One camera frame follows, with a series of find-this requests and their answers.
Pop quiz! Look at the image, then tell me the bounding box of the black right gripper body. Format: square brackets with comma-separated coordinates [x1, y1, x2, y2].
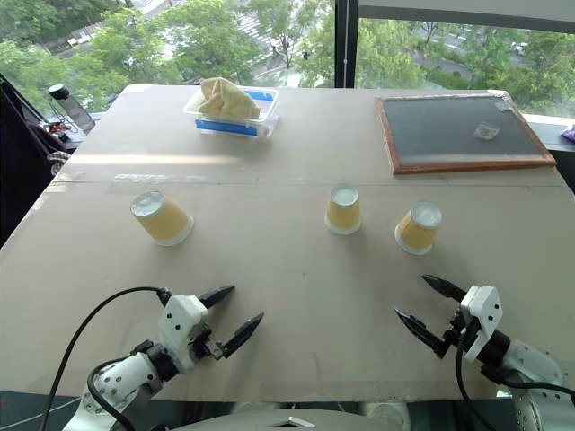
[442, 307, 480, 350]

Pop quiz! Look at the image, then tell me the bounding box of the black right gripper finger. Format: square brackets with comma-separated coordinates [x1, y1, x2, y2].
[394, 307, 451, 360]
[421, 274, 469, 303]

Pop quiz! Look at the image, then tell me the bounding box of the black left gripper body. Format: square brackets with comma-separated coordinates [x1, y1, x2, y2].
[189, 322, 226, 361]

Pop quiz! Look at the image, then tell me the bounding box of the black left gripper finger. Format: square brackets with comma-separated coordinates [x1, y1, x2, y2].
[222, 312, 265, 360]
[197, 285, 236, 310]

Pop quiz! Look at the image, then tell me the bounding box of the yellow paper cup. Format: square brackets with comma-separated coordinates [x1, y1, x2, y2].
[394, 200, 444, 257]
[323, 182, 363, 236]
[129, 189, 196, 249]

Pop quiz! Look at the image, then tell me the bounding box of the wooden framed chalkboard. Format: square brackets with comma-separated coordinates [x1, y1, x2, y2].
[374, 92, 558, 177]

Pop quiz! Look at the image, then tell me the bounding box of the small clear plastic piece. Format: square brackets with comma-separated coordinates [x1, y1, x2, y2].
[472, 122, 500, 142]

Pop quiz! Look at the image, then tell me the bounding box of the clear plastic box blue tape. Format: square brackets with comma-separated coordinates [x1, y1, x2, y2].
[181, 85, 282, 140]

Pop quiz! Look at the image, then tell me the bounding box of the crumpled yellow cloth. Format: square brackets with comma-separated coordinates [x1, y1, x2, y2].
[197, 76, 263, 120]

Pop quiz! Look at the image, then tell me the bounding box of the patterned fabric piece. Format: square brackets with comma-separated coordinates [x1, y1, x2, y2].
[47, 151, 73, 176]

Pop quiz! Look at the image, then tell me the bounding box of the black hanging garment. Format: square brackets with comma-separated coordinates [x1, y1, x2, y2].
[0, 72, 69, 251]

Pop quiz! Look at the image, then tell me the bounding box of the dark water bottle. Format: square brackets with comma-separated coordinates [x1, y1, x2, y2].
[46, 84, 97, 132]

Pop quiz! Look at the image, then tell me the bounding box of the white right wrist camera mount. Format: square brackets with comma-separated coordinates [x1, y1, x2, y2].
[459, 284, 502, 364]

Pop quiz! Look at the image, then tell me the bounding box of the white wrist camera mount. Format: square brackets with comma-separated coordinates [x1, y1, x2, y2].
[459, 284, 502, 364]
[157, 294, 210, 374]

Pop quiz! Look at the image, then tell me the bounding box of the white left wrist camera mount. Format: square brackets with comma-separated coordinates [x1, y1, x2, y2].
[157, 294, 210, 374]

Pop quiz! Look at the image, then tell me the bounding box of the dark window frame post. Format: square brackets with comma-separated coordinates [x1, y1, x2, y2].
[333, 0, 361, 90]

